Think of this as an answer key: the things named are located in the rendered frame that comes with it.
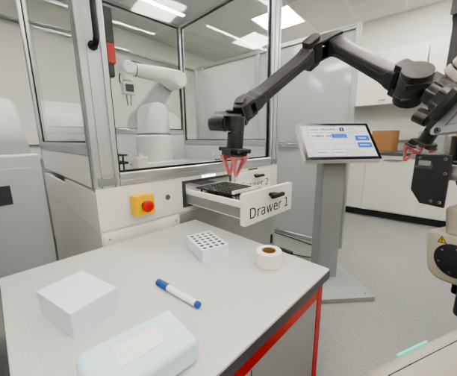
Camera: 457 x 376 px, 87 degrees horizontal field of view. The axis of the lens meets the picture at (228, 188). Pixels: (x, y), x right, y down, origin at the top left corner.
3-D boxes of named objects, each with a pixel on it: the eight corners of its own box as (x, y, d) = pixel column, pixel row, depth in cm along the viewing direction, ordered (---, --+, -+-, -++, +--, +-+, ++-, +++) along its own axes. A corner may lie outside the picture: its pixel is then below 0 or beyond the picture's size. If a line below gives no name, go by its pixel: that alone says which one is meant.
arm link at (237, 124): (241, 113, 77) (248, 114, 82) (222, 113, 80) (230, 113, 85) (239, 135, 79) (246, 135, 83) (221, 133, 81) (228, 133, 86)
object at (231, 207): (284, 204, 97) (285, 190, 96) (243, 220, 79) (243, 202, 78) (218, 190, 125) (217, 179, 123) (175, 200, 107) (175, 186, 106)
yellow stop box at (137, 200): (156, 212, 86) (155, 193, 85) (137, 218, 81) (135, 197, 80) (149, 210, 90) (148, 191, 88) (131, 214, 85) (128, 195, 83)
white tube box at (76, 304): (119, 309, 49) (116, 286, 48) (74, 340, 41) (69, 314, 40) (84, 290, 55) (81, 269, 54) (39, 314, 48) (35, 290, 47)
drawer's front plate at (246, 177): (270, 186, 141) (271, 168, 139) (237, 195, 121) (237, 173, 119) (268, 186, 142) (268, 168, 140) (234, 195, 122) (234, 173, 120)
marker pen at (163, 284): (201, 306, 49) (201, 300, 49) (196, 311, 48) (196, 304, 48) (160, 283, 58) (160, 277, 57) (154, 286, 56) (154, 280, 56)
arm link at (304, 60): (325, 33, 86) (323, 63, 95) (311, 31, 90) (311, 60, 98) (239, 104, 78) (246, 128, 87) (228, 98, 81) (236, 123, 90)
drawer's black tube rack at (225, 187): (263, 202, 100) (263, 187, 98) (234, 212, 87) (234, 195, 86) (225, 194, 115) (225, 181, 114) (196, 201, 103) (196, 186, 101)
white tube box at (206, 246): (228, 256, 70) (228, 244, 70) (202, 263, 66) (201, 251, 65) (210, 241, 81) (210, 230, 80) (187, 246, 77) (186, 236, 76)
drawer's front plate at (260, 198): (290, 208, 97) (292, 182, 95) (243, 227, 77) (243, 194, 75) (287, 207, 98) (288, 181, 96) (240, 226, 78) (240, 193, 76)
